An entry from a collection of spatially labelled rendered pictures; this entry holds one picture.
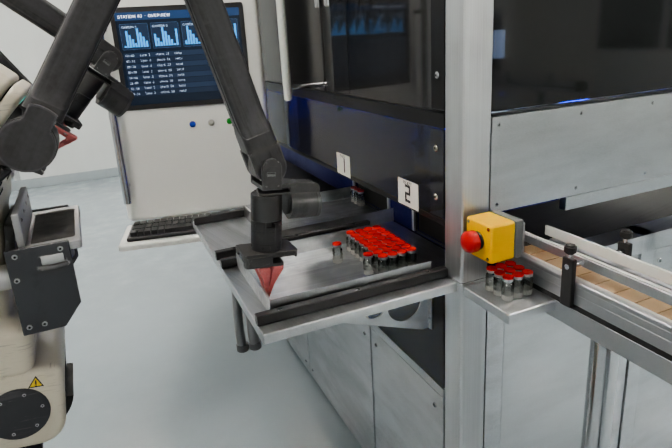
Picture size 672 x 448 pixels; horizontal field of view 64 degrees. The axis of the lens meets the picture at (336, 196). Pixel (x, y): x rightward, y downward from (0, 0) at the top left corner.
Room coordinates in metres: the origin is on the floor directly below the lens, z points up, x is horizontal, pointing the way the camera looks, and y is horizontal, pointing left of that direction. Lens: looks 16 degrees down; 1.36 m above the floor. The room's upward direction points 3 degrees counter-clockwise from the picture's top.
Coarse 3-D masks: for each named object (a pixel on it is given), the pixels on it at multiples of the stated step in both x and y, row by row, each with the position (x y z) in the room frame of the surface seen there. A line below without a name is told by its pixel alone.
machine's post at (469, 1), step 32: (448, 0) 1.01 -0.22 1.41; (480, 0) 0.98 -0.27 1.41; (448, 32) 1.01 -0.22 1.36; (480, 32) 0.98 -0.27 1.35; (448, 64) 1.01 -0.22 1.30; (480, 64) 0.98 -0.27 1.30; (448, 96) 1.01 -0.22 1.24; (480, 96) 0.98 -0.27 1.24; (448, 128) 1.01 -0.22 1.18; (480, 128) 0.98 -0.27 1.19; (448, 160) 1.01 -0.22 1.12; (480, 160) 0.98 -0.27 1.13; (448, 192) 1.01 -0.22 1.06; (480, 192) 0.98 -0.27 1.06; (448, 224) 1.01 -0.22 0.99; (448, 256) 1.01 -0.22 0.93; (448, 320) 1.01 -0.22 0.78; (480, 320) 0.99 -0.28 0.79; (448, 352) 1.01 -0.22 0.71; (480, 352) 0.99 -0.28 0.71; (448, 384) 1.00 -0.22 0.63; (480, 384) 0.99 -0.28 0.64; (448, 416) 1.00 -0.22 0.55; (480, 416) 0.99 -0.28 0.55
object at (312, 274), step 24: (312, 240) 1.19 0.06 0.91; (336, 240) 1.21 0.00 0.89; (240, 264) 1.09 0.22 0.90; (288, 264) 1.11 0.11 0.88; (312, 264) 1.11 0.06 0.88; (336, 264) 1.10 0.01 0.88; (360, 264) 1.09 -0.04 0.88; (288, 288) 0.99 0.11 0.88; (312, 288) 0.99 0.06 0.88; (336, 288) 0.93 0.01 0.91
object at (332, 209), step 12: (324, 192) 1.57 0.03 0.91; (336, 192) 1.58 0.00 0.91; (348, 192) 1.60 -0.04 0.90; (324, 204) 1.54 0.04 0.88; (336, 204) 1.54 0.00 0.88; (348, 204) 1.53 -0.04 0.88; (324, 216) 1.43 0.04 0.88; (336, 216) 1.43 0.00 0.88; (348, 216) 1.42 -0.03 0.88; (360, 216) 1.33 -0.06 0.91; (372, 216) 1.34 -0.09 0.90; (384, 216) 1.36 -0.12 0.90; (288, 228) 1.26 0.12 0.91; (300, 228) 1.27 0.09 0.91; (312, 228) 1.28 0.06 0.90
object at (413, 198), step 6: (402, 180) 1.16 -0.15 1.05; (402, 186) 1.16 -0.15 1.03; (414, 186) 1.12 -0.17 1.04; (402, 192) 1.17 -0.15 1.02; (408, 192) 1.14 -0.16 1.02; (414, 192) 1.12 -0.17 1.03; (402, 198) 1.17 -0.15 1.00; (408, 198) 1.14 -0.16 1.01; (414, 198) 1.12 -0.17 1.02; (408, 204) 1.14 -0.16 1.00; (414, 204) 1.12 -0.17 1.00
